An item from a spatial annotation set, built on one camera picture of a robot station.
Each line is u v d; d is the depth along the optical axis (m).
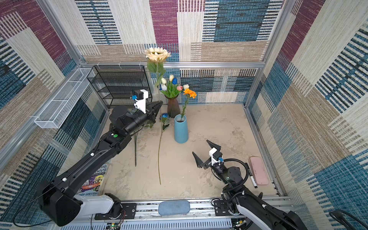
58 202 0.37
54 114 0.71
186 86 0.98
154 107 0.62
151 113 0.58
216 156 0.60
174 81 0.92
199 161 0.66
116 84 1.08
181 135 0.92
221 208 0.73
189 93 0.82
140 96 0.56
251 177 0.83
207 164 0.65
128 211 0.73
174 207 0.73
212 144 0.74
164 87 0.91
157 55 0.50
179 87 0.90
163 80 0.95
